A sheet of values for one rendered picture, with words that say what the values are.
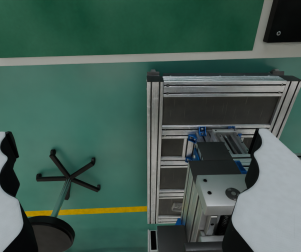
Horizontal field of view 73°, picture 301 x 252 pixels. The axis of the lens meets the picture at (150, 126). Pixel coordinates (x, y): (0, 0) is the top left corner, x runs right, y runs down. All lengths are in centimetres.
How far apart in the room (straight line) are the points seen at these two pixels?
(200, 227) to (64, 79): 116
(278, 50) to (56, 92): 124
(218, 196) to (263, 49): 37
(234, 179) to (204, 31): 35
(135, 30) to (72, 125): 115
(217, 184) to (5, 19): 60
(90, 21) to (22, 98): 114
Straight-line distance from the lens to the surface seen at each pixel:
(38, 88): 151
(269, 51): 61
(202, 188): 50
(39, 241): 156
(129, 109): 141
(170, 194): 163
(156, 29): 51
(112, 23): 51
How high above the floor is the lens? 126
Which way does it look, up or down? 58 degrees down
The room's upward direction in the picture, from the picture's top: 176 degrees clockwise
